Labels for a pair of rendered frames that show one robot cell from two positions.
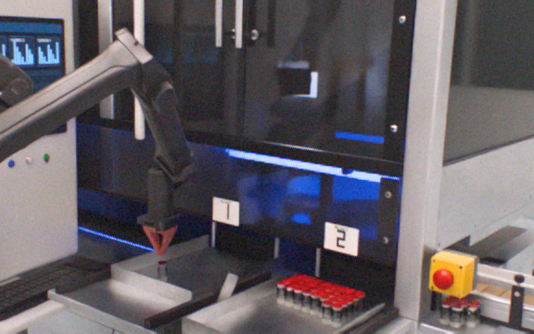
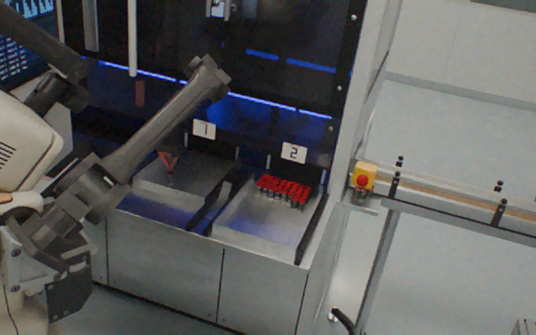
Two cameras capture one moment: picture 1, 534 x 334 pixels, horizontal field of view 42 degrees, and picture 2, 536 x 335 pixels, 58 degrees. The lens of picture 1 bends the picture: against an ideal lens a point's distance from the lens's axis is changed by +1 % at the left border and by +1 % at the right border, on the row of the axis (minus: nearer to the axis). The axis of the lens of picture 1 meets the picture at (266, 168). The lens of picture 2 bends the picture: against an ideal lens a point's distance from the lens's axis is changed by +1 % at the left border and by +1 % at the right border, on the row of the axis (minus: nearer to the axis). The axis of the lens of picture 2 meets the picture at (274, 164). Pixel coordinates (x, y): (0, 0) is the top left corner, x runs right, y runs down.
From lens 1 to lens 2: 0.58 m
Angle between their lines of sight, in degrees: 28
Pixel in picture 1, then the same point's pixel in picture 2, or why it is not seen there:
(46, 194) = (52, 114)
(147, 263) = (151, 168)
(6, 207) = not seen: hidden behind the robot
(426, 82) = (366, 61)
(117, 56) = (206, 79)
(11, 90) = (74, 73)
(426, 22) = (371, 23)
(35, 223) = not seen: hidden behind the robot
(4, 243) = not seen: hidden behind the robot
